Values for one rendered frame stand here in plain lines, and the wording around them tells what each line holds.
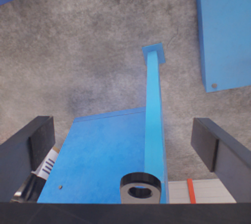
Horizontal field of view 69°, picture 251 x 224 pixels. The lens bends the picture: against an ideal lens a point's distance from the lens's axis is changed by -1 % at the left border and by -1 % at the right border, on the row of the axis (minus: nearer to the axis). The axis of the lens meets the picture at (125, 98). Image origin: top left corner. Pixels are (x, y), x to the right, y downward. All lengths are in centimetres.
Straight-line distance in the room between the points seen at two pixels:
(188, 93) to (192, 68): 21
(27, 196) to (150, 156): 118
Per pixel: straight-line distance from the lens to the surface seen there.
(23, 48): 150
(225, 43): 116
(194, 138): 17
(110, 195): 111
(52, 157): 183
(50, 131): 16
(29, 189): 163
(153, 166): 58
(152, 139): 64
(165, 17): 117
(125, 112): 150
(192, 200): 226
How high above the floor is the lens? 113
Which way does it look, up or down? 51 degrees down
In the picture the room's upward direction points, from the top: 170 degrees counter-clockwise
